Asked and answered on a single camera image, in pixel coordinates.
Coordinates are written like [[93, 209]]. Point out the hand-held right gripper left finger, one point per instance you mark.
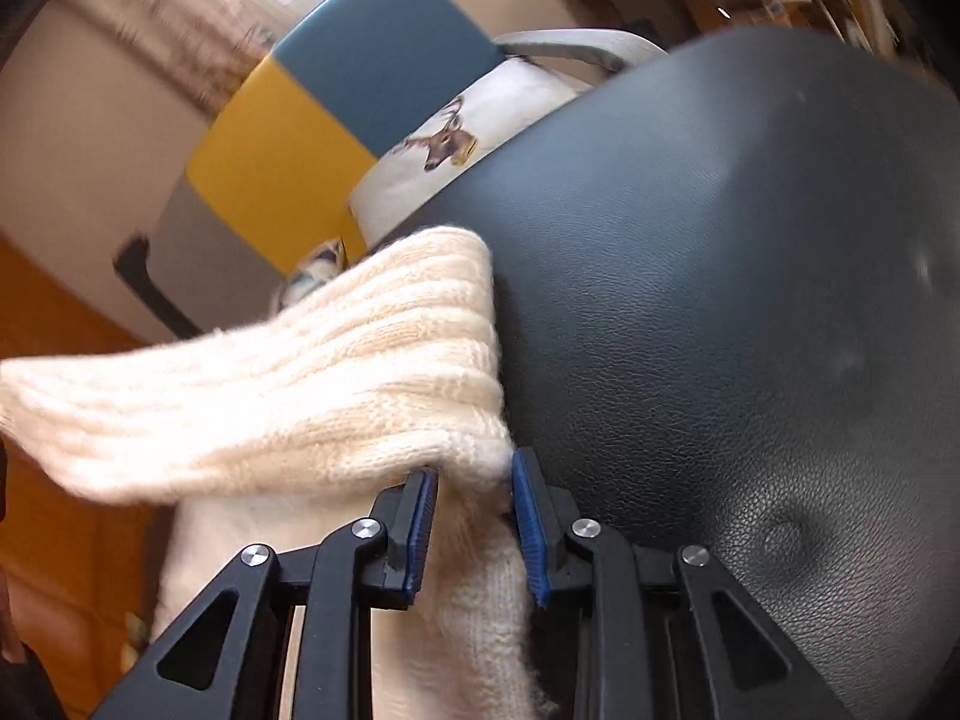
[[421, 532]]

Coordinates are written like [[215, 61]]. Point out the grey yellow blue armchair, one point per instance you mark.
[[262, 127]]

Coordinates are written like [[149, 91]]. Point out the cat print pillow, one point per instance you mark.
[[315, 270]]

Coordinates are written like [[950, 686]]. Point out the cream knit sweater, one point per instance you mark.
[[337, 360]]

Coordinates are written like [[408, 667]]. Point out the patterned beige curtain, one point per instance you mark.
[[195, 22]]

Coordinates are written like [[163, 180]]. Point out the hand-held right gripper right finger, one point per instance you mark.
[[527, 525]]

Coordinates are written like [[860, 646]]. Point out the deer print pillow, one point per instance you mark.
[[420, 180]]

